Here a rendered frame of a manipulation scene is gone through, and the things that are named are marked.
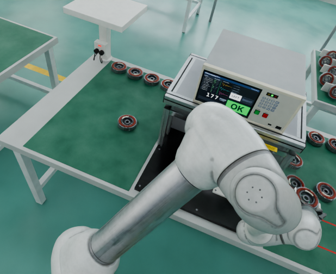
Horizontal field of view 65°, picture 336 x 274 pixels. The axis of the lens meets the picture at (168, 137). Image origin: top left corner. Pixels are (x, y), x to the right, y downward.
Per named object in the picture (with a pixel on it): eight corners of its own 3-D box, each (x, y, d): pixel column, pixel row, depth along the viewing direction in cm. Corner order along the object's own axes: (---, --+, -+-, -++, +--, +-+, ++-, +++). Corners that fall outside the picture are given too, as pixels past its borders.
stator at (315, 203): (310, 216, 120) (315, 212, 117) (288, 200, 124) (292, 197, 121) (317, 200, 127) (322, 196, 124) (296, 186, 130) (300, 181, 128)
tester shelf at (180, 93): (300, 153, 121) (306, 147, 118) (162, 102, 130) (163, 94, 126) (302, 98, 150) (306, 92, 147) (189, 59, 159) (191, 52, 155)
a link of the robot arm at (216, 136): (44, 319, 76) (37, 245, 88) (93, 307, 87) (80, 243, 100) (258, 145, 48) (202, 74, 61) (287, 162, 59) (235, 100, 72)
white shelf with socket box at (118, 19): (120, 92, 178) (122, 26, 145) (72, 74, 183) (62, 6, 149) (142, 67, 202) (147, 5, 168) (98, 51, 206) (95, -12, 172)
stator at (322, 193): (315, 181, 153) (319, 178, 150) (335, 192, 150) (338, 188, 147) (311, 194, 146) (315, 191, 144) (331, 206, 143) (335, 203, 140)
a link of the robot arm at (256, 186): (321, 216, 54) (279, 163, 62) (311, 200, 40) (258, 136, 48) (266, 248, 57) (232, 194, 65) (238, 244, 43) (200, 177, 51)
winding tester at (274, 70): (282, 134, 121) (306, 100, 106) (192, 101, 126) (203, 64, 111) (286, 87, 146) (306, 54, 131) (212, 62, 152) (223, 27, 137)
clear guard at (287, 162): (287, 205, 109) (294, 198, 105) (231, 183, 112) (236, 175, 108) (290, 150, 131) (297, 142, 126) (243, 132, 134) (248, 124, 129)
